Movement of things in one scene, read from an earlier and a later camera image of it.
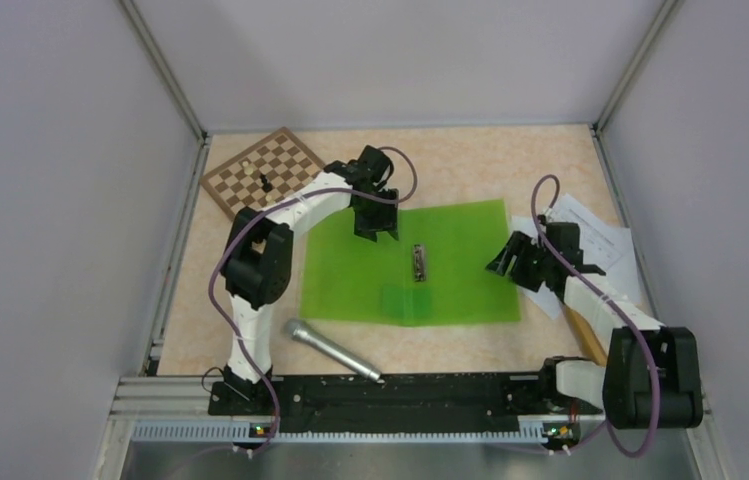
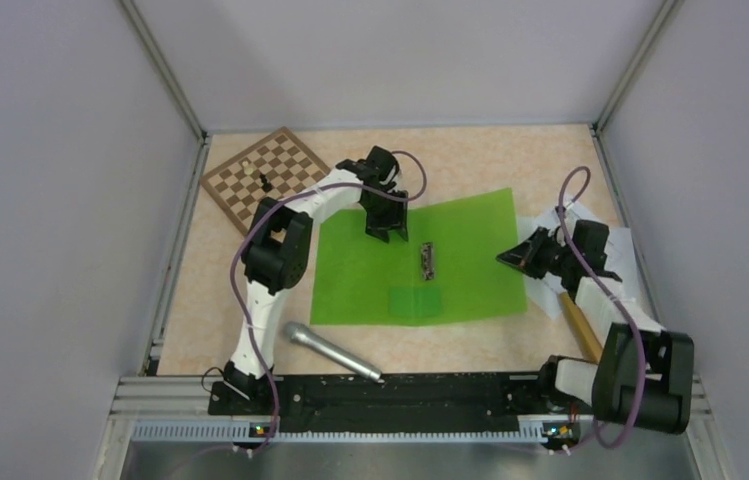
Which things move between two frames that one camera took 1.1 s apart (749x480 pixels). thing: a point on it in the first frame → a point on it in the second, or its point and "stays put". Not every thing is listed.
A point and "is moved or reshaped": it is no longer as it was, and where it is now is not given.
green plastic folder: [436, 272] stays put
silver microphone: [303, 333] stays put
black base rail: [396, 397] stays put
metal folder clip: [419, 262] is moved or reshaped
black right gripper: [520, 244] → [526, 256]
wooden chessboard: [263, 173] stays put
